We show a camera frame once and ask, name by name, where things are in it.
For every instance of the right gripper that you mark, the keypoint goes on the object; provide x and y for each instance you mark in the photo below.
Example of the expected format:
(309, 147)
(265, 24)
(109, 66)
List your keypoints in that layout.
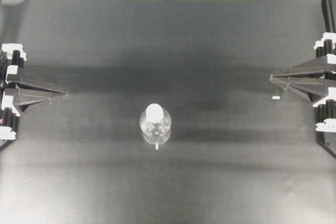
(319, 91)

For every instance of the black frame post right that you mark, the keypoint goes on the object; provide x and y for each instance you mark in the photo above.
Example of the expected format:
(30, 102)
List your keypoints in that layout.
(328, 7)

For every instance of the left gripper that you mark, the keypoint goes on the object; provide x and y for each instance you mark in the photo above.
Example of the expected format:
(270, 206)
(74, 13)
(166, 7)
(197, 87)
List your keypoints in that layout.
(15, 102)

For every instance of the clear plastic bottle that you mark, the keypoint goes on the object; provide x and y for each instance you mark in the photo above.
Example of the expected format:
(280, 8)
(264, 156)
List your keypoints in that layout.
(156, 132)

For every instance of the white bottle cap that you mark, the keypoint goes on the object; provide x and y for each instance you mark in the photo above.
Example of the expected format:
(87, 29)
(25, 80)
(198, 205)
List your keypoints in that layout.
(154, 113)

